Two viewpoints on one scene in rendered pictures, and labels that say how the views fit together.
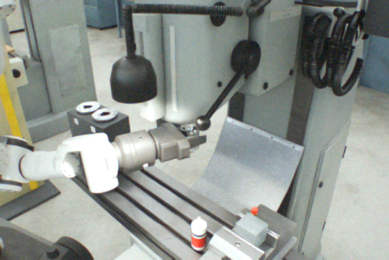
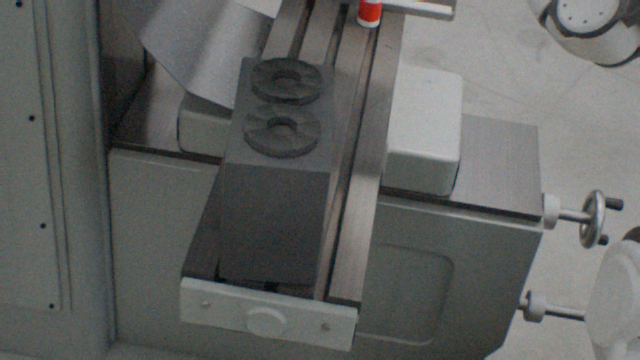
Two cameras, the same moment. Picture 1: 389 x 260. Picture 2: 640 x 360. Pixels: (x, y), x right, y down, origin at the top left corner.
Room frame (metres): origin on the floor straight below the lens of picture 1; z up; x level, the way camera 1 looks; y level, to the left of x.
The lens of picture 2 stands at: (1.53, 1.08, 1.77)
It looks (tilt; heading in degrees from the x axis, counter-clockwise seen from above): 40 degrees down; 231
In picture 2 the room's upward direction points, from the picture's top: 8 degrees clockwise
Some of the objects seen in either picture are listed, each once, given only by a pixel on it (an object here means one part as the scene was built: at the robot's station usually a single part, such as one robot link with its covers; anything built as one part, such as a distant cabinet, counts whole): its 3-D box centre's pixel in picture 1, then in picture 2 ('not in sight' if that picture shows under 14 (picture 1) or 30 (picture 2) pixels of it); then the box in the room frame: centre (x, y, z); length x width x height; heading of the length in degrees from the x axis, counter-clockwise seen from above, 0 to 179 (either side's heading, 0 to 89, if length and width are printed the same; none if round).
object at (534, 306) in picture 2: not in sight; (576, 314); (0.37, 0.47, 0.52); 0.22 x 0.06 x 0.06; 137
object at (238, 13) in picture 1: (191, 10); not in sight; (0.43, 0.00, 1.58); 0.17 x 0.01 x 0.01; 78
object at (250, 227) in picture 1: (250, 231); not in sight; (0.53, -0.14, 1.05); 0.06 x 0.05 x 0.06; 46
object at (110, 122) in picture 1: (100, 133); (278, 165); (1.01, 0.36, 1.04); 0.22 x 0.12 x 0.20; 54
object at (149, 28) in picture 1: (150, 68); not in sight; (0.59, 0.09, 1.45); 0.04 x 0.04 x 0.21; 47
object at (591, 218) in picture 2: not in sight; (573, 216); (0.30, 0.35, 0.64); 0.16 x 0.12 x 0.12; 137
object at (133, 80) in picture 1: (133, 75); not in sight; (0.45, 0.09, 1.48); 0.07 x 0.07 x 0.06
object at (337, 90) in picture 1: (325, 48); not in sight; (0.73, -0.32, 1.45); 0.18 x 0.16 x 0.21; 137
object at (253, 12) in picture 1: (260, 4); not in sight; (0.49, -0.10, 1.58); 0.17 x 0.01 x 0.01; 160
